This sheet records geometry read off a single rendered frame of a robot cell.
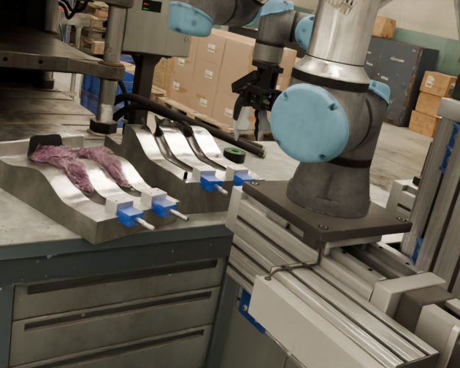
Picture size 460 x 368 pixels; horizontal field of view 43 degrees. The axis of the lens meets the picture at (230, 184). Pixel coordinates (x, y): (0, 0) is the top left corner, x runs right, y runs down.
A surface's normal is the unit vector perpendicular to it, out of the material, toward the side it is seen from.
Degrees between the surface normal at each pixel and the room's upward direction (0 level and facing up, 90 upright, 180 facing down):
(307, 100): 97
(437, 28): 90
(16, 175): 90
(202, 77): 91
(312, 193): 72
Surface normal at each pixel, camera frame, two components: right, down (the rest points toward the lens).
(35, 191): -0.61, 0.15
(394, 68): -0.77, 0.06
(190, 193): 0.56, 0.37
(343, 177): 0.12, 0.04
